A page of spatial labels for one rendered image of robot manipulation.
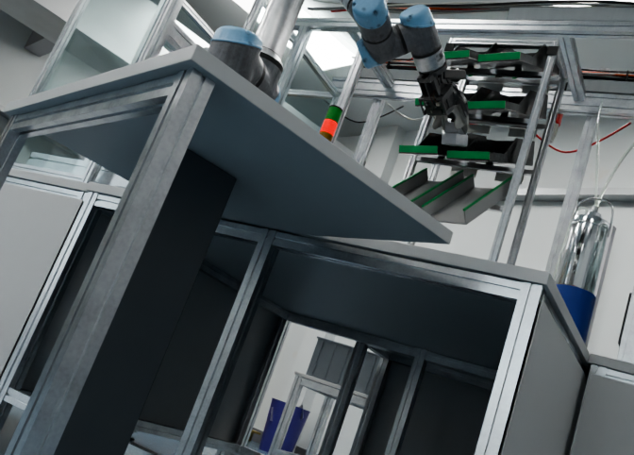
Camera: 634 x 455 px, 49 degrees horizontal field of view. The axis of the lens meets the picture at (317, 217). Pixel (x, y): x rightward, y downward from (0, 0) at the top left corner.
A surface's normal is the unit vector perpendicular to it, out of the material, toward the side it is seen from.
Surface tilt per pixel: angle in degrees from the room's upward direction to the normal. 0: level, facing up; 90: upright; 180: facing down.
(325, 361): 90
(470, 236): 90
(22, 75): 90
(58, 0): 90
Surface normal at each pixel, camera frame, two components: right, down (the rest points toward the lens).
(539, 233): -0.68, -0.43
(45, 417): 0.65, 0.02
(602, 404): -0.43, -0.40
